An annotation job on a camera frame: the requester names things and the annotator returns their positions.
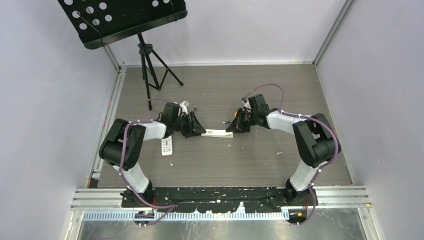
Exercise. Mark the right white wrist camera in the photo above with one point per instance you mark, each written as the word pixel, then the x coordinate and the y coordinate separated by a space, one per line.
pixel 246 105

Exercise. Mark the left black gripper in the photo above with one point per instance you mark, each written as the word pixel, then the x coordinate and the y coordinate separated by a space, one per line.
pixel 194 127

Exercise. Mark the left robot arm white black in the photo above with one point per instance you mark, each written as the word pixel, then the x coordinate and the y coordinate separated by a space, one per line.
pixel 122 145

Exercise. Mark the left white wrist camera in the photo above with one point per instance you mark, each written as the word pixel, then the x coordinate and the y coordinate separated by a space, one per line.
pixel 184 106

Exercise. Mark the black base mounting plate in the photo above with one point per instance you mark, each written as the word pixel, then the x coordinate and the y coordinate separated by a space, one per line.
pixel 217 200

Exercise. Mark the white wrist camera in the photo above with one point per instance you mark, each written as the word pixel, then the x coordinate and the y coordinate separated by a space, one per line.
pixel 184 106
pixel 246 105

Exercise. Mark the black music stand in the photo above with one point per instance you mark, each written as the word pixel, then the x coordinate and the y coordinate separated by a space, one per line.
pixel 102 22

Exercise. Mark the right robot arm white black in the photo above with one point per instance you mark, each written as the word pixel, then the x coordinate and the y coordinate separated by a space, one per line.
pixel 316 142

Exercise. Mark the long white remote control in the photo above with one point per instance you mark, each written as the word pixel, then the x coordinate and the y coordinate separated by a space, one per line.
pixel 217 133

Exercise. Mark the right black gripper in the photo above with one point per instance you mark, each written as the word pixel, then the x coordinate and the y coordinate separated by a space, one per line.
pixel 238 125

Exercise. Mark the white air conditioner remote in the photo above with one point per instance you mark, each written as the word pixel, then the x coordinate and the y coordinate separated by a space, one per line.
pixel 167 146

